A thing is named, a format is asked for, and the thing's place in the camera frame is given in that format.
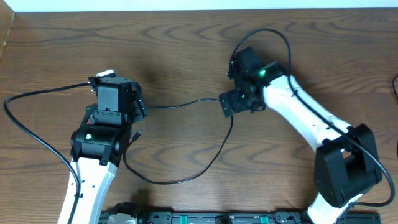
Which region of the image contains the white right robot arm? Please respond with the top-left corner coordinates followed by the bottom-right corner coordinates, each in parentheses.
top-left (220, 59), bottom-right (396, 223)

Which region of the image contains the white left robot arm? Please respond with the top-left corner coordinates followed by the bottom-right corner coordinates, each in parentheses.
top-left (58, 75), bottom-right (147, 223)

